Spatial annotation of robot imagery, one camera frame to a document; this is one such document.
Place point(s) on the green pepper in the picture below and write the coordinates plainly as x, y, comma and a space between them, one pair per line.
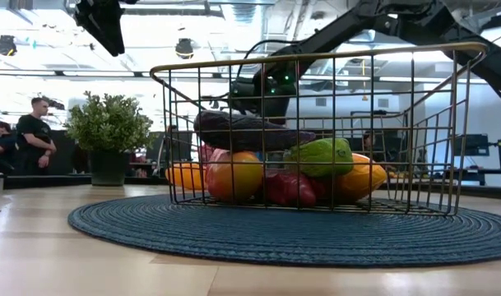
320, 156

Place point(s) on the long purple pepper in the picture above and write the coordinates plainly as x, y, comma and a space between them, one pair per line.
250, 131

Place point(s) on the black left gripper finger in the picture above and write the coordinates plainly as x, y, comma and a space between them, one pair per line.
112, 41

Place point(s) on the black ceiling spot lamp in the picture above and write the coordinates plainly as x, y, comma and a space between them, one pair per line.
5, 45
184, 48

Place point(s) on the dark office desk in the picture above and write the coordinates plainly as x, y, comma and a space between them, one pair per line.
480, 172

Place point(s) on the red and orange pepper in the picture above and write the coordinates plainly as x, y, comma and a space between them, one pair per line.
233, 177

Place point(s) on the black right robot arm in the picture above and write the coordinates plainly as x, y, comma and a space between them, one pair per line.
398, 20

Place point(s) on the yellow mini pepper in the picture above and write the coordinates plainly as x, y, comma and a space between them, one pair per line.
359, 178

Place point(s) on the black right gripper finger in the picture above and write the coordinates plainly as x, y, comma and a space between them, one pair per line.
275, 111

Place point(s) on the black computer monitor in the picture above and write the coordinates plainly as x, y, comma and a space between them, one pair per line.
474, 144

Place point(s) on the small potted green plant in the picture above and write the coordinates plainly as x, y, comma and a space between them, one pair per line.
110, 123

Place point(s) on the orange-yellow mini pepper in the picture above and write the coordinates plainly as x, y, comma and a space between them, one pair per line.
186, 176

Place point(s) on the round blue woven placemat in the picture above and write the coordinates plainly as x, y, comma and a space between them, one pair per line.
275, 238

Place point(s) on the small bright red pepper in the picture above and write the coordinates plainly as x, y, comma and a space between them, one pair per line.
291, 189

